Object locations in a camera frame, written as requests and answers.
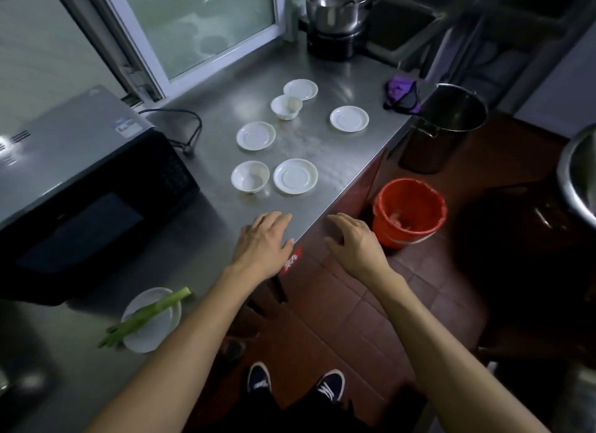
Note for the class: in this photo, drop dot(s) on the small white bowl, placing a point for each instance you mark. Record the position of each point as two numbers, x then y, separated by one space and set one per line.
285 107
250 177

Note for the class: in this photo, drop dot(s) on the person's left forearm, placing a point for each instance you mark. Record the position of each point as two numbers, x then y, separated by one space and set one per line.
186 353

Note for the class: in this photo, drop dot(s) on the person's right forearm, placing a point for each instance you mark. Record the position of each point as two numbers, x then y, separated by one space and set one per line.
447 353

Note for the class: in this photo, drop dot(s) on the person's dark trousers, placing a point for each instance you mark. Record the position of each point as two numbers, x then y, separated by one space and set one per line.
288 414

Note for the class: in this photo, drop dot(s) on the person's right hand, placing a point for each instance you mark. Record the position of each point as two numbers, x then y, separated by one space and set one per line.
361 253

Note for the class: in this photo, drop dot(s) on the person's left blue shoe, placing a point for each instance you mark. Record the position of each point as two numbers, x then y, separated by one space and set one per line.
258 376

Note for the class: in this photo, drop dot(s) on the person's right blue shoe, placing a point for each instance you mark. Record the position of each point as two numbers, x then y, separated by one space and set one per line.
331 385

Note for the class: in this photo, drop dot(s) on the red plastic bucket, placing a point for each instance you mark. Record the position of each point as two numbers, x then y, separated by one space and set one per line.
407 213

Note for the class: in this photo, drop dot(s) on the green onion stalk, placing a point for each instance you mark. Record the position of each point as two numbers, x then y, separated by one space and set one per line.
139 320

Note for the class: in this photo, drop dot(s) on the purple cloth bag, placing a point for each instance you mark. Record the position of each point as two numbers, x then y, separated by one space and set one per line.
403 95

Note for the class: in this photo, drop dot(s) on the large steel stockpot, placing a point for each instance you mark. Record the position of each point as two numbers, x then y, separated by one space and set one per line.
442 125

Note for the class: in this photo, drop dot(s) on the person's left thumb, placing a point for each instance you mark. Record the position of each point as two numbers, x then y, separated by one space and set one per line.
287 254

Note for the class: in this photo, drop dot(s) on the white window frame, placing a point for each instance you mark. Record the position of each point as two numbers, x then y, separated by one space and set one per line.
186 81

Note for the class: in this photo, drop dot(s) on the stainless steel cooking pot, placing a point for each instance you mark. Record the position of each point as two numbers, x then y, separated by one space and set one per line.
337 4

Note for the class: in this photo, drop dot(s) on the white plate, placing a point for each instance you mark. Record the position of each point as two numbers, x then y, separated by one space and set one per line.
153 328

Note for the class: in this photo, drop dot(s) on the white saucer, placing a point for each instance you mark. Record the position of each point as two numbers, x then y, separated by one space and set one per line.
255 136
300 89
295 176
349 118

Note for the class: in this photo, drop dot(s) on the person's right thumb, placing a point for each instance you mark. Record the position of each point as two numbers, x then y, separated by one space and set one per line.
333 248

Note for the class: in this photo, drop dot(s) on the steel sink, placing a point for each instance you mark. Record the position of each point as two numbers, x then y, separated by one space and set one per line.
400 27

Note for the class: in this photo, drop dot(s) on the black portable stove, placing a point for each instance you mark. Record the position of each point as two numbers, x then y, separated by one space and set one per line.
333 43

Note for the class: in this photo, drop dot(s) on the person's blue shoe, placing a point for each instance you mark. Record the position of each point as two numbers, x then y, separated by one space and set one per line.
331 385
258 376

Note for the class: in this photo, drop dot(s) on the steel basin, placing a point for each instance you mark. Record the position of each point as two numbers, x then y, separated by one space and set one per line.
579 176

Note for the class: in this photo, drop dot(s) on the black microwave oven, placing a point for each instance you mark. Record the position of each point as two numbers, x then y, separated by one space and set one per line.
79 190

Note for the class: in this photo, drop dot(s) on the red sticker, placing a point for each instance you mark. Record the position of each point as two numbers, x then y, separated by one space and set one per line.
291 261

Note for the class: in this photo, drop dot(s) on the person's left hand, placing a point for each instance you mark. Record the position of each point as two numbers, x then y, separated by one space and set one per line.
263 248

